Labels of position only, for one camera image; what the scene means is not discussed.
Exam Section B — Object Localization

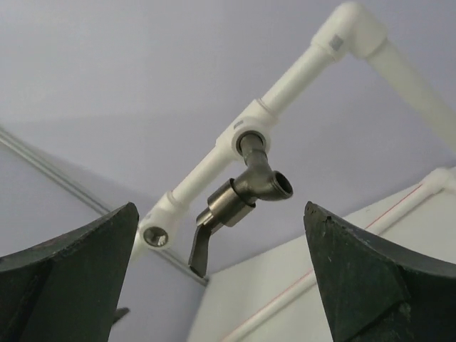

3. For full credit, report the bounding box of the white PVC pipe frame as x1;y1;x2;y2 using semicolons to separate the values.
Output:
132;1;455;341

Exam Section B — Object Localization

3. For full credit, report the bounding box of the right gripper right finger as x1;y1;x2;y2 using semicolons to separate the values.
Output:
304;202;455;341

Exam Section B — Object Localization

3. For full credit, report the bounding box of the white work board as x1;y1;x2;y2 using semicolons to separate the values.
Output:
188;171;455;341

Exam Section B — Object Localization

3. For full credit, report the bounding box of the dark grey faucet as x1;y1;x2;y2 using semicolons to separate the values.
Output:
188;131;294;278

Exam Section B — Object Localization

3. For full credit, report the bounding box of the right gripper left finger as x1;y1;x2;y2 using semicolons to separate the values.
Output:
1;202;139;341

